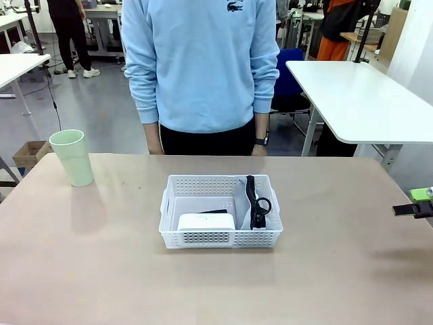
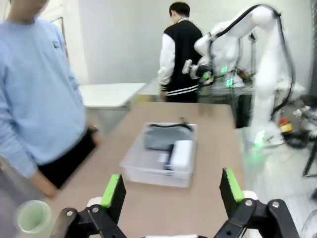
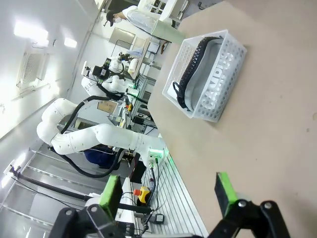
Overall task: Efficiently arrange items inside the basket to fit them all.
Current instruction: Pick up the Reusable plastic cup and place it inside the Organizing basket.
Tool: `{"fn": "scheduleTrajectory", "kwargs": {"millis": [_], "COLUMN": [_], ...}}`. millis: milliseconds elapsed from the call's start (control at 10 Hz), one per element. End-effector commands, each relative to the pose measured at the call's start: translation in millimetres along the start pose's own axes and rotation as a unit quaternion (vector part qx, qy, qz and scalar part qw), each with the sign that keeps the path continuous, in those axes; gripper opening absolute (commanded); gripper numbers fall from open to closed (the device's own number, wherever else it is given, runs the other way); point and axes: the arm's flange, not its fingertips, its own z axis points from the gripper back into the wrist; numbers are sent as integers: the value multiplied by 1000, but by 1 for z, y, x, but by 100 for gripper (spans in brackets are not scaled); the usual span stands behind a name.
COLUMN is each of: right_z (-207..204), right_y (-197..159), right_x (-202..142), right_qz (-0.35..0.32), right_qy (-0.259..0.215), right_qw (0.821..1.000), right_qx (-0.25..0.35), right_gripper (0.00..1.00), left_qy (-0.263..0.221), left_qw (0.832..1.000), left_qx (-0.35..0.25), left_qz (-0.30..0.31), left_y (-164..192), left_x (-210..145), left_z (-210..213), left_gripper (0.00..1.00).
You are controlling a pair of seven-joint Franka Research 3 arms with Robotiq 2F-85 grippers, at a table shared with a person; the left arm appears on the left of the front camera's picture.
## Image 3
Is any black corrugated cable conduit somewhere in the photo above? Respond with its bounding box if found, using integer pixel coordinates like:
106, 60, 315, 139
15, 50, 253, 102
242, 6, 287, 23
56, 84, 127, 178

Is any person with black cap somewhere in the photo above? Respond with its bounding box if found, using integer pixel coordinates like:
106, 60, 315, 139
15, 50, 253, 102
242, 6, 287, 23
105, 4, 160, 33

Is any white side table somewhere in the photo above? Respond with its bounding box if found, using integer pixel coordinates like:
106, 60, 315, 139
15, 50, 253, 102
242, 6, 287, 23
152, 19, 185, 46

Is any brown framed board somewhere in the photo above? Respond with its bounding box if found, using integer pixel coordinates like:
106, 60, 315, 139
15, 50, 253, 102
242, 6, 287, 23
97, 100, 117, 115

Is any grey black pencil case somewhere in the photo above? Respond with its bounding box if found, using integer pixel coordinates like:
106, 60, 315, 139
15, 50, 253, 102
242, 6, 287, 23
172, 36, 223, 110

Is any aluminium slotted mounting plate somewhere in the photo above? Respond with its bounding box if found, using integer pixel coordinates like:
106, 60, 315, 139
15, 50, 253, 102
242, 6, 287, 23
140, 153, 209, 238

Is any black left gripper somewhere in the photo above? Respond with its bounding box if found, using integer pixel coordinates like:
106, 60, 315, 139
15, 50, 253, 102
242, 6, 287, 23
95, 64, 111, 84

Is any grey CAMPUS pouch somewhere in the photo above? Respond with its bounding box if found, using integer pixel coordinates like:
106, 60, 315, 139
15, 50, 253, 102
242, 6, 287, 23
184, 37, 238, 113

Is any ceiling air vent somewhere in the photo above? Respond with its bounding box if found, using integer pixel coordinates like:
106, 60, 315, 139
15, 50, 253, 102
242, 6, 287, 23
16, 50, 47, 88

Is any metal shelf rack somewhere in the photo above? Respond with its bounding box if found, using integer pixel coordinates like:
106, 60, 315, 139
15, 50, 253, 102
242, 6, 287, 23
138, 44, 159, 83

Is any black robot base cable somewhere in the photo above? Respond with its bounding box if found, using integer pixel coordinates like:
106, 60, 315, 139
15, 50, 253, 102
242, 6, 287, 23
147, 160, 158, 194

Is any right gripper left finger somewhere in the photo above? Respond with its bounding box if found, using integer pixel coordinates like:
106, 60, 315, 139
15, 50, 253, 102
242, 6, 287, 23
49, 174, 123, 238

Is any yellow red emergency stop button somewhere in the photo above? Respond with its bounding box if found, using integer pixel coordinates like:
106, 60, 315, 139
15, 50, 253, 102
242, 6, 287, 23
133, 186, 152, 207

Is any large ceiling light panel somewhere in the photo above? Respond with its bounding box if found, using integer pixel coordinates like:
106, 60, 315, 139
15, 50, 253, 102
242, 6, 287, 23
13, 20, 50, 38

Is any white perforated plastic basket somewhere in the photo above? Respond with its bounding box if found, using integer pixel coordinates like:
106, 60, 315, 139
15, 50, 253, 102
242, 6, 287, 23
162, 29, 248, 122

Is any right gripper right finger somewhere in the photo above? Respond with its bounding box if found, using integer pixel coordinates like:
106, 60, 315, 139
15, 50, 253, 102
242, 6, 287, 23
209, 172, 293, 238

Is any person in dark blue clothes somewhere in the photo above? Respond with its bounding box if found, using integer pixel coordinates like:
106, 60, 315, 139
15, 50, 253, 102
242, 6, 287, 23
83, 146, 117, 170

